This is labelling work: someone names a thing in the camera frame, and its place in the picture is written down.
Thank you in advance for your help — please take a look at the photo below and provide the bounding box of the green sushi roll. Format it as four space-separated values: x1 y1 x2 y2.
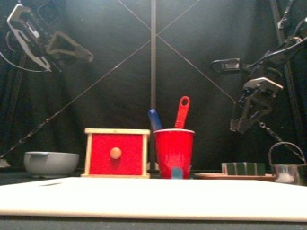
220 162 267 176

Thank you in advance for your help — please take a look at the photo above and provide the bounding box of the wooden plate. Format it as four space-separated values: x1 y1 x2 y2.
193 172 278 182

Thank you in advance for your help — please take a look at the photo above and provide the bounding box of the white cutting board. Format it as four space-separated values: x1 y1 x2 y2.
0 176 307 223

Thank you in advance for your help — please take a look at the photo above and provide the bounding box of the black clamp on backdrop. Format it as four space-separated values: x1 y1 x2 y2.
210 57 243 74

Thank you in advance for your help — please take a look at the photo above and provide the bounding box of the red plastic cup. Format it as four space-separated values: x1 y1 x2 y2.
152 128 195 180

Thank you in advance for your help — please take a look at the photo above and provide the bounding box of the red wooden drawer box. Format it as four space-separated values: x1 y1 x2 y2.
80 128 151 179

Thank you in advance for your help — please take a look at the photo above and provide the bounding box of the grey bowl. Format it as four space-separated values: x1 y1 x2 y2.
23 151 80 178

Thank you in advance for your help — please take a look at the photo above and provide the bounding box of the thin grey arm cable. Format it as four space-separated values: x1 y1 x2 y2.
0 30 48 74

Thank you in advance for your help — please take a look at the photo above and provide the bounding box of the thin diagonal frame wire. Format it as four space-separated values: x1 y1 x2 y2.
0 0 201 159
116 0 307 163

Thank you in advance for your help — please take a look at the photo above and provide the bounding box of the red-handled utensil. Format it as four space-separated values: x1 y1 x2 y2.
172 95 192 130

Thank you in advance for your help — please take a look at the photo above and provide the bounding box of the vertical metal frame pole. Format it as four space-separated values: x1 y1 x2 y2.
148 0 159 172

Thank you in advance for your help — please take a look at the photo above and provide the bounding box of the small metal pot with handle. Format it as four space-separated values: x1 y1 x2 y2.
267 141 307 187

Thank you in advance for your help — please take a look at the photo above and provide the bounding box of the blue-handled utensil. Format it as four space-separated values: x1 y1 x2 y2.
148 108 164 131

